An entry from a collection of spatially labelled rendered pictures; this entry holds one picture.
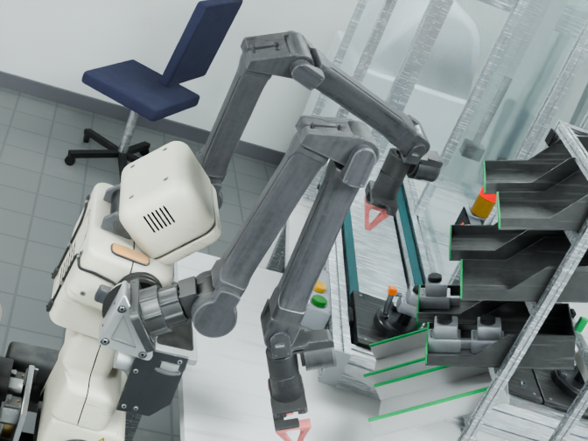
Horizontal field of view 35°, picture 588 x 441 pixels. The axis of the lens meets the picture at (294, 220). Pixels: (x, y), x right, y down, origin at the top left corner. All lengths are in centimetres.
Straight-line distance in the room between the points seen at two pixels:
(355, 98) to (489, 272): 44
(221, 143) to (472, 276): 57
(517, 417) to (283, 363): 84
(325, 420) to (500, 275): 55
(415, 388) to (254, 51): 79
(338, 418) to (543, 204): 71
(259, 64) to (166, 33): 339
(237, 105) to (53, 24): 338
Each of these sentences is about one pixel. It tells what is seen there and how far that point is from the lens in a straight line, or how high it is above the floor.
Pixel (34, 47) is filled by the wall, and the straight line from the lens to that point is 524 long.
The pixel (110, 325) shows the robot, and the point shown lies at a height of 116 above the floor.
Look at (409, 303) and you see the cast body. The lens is 234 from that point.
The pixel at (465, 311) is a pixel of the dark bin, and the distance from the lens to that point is 199.
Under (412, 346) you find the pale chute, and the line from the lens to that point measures 218.
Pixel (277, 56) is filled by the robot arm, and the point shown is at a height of 161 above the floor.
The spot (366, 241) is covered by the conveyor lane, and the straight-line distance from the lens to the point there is 288.
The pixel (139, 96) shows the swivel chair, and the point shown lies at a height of 48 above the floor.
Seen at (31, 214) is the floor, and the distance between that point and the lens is 422.
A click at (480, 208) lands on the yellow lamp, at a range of 246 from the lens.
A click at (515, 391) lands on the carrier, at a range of 242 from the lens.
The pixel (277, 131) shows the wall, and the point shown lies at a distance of 543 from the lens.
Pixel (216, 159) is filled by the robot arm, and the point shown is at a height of 133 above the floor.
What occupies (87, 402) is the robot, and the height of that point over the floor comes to 87.
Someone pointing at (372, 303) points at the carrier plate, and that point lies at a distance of 246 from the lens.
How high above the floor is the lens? 212
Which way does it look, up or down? 25 degrees down
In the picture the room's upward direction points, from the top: 23 degrees clockwise
